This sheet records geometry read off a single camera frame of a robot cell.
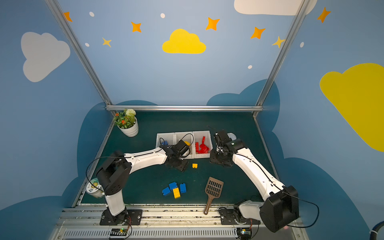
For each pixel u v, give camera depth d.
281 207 0.40
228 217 0.75
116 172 0.49
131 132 1.01
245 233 0.73
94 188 0.76
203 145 1.01
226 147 0.57
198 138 1.04
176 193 0.81
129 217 0.73
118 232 0.73
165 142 1.04
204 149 0.98
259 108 1.17
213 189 0.84
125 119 0.96
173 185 0.83
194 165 0.92
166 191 0.82
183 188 0.82
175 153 0.67
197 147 1.00
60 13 0.71
